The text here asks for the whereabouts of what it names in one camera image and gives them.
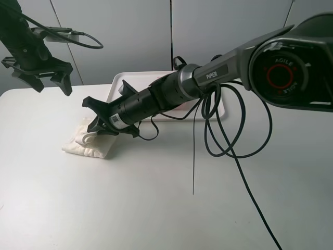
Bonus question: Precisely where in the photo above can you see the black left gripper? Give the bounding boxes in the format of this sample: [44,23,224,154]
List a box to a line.
[1,28,73,96]

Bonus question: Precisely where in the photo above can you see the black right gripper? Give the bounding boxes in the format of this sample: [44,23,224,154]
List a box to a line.
[82,78,163,137]

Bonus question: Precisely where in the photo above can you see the cream white towel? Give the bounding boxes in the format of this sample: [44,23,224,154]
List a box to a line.
[61,117,117,158]

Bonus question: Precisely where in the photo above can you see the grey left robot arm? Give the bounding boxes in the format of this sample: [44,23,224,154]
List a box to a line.
[1,1,73,96]

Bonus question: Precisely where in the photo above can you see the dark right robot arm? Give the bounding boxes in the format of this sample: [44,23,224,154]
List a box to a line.
[82,12,332,137]

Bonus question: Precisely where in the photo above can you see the white plastic tray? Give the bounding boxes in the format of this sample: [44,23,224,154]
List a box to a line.
[107,70,226,122]

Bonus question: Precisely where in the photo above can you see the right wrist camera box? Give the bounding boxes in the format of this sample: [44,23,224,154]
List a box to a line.
[118,80,138,97]

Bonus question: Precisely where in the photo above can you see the left black camera cable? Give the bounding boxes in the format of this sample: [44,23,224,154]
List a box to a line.
[0,0,104,50]

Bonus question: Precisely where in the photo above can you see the right black cable bundle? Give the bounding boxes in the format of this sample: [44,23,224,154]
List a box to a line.
[136,56,284,250]

